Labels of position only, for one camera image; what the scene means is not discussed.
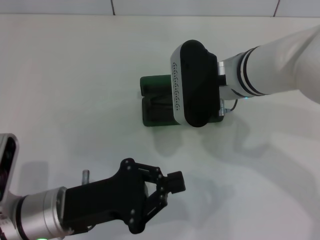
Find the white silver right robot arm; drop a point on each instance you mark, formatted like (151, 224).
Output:
(275, 65)

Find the silver left gripper plug stub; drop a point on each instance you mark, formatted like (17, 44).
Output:
(86, 176)

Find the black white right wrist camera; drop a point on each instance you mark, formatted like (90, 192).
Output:
(197, 85)

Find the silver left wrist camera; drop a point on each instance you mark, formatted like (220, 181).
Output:
(7, 165)

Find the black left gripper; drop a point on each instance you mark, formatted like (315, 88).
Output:
(100, 200)

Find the green glasses case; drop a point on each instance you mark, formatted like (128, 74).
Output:
(155, 82)

